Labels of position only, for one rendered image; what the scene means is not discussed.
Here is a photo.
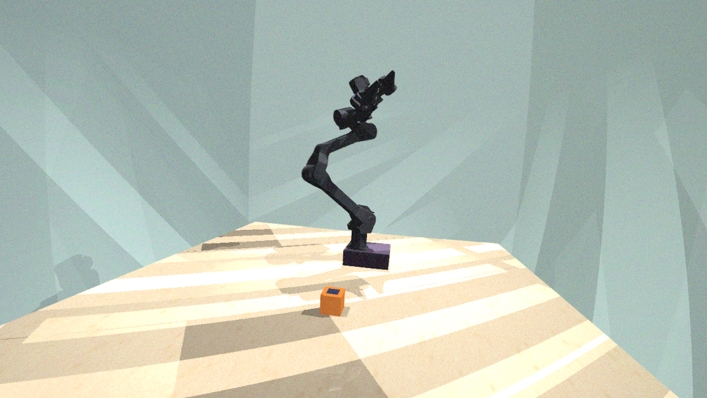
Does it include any orange block with dark blue square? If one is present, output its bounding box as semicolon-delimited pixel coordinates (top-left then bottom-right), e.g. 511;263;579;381
320;286;345;317

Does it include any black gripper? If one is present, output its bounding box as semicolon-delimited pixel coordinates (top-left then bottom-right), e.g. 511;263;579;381
350;70;397;115

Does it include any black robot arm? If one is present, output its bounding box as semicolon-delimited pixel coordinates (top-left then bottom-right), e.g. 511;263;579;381
301;75;378;251

